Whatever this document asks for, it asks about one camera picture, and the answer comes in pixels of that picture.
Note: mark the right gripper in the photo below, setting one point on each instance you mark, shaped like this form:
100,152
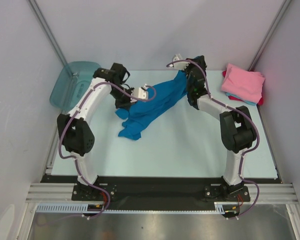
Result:
193,74

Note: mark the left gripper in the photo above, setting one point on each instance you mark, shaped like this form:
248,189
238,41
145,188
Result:
125,104

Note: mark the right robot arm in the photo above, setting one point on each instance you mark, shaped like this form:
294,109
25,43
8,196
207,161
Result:
237,130

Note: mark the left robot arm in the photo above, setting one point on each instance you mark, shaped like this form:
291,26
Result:
76,139

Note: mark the pink folded t-shirt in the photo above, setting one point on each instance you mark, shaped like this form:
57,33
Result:
242,82

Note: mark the teal translucent plastic bin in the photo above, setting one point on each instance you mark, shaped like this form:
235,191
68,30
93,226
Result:
71,84

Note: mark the light blue folded t-shirt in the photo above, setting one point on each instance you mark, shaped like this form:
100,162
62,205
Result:
236,98

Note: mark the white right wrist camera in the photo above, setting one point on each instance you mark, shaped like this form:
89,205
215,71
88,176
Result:
178,63

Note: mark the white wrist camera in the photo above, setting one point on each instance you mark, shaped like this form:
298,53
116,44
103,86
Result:
178,63
140,93

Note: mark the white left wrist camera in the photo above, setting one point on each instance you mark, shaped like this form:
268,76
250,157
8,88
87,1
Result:
140,93

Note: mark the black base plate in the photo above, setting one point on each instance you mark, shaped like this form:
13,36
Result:
159,193

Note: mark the right aluminium frame post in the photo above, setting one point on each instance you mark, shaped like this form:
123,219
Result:
270,32

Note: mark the aluminium frame post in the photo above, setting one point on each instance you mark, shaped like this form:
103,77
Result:
270,32
43,23

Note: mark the white slotted cable duct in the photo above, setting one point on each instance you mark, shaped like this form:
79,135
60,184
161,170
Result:
86,208

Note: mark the aluminium front rail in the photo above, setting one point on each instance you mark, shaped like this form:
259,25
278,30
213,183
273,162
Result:
68,192

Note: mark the left aluminium frame post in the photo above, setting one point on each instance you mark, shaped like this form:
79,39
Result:
43,23

